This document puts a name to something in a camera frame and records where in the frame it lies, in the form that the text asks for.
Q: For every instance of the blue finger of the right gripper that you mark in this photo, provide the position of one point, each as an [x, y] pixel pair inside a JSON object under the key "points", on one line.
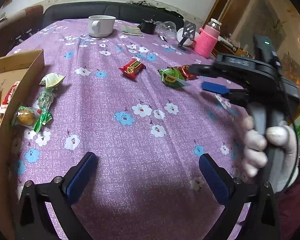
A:
{"points": [[231, 94]]}

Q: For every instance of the clear plastic cup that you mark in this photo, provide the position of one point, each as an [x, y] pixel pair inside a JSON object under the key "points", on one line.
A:
{"points": [[166, 29]]}

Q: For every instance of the black leather sofa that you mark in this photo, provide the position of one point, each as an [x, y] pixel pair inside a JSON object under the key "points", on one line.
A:
{"points": [[122, 11]]}

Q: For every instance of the black phone stand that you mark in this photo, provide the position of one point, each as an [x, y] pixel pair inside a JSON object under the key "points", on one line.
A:
{"points": [[188, 32]]}

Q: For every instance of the green clear candy wrapper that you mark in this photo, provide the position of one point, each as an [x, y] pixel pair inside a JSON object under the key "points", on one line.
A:
{"points": [[45, 100]]}

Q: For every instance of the red white snack packet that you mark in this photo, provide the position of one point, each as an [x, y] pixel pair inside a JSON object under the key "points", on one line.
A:
{"points": [[8, 97]]}

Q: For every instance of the brown armchair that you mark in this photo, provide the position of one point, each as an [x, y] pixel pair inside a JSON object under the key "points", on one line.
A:
{"points": [[19, 27]]}

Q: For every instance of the yellow cake clear packet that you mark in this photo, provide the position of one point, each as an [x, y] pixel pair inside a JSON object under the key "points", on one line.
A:
{"points": [[26, 116]]}

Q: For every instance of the green booklet on table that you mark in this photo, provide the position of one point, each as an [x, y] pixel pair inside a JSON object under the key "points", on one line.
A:
{"points": [[129, 30]]}

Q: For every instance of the dark red candy packet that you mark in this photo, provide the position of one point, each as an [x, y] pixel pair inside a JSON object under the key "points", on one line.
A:
{"points": [[184, 70]]}

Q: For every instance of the pink sleeved bottle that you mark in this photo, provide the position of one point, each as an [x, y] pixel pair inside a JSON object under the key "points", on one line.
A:
{"points": [[208, 37]]}

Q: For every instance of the white ceramic mug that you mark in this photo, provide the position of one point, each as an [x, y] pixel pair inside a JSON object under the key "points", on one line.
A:
{"points": [[100, 25]]}

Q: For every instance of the red square snack packet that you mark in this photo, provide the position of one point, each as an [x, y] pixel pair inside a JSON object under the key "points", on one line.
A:
{"points": [[132, 68]]}

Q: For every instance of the purple floral tablecloth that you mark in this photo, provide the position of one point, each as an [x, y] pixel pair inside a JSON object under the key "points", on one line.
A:
{"points": [[148, 137]]}

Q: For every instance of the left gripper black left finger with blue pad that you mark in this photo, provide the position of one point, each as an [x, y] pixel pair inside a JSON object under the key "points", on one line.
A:
{"points": [[33, 219]]}

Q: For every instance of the wooden cabinet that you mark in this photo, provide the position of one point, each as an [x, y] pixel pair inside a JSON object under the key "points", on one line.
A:
{"points": [[277, 19]]}

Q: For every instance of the small black cup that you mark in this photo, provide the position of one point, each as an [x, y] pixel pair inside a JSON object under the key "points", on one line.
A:
{"points": [[147, 27]]}

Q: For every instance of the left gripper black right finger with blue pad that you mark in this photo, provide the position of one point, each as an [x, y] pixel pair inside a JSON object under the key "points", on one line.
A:
{"points": [[262, 220]]}

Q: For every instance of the cardboard tray box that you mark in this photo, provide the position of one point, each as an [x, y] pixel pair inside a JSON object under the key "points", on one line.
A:
{"points": [[25, 68]]}

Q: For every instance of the dark red forearm sleeve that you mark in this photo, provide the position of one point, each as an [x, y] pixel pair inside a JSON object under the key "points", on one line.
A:
{"points": [[289, 211]]}

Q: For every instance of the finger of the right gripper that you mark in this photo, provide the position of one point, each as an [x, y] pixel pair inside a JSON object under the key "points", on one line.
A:
{"points": [[203, 70]]}

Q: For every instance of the white cream snack packet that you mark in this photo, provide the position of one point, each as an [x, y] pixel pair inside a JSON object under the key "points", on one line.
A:
{"points": [[51, 80]]}

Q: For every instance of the green snack packet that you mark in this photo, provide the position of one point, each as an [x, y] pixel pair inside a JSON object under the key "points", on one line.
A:
{"points": [[173, 78]]}

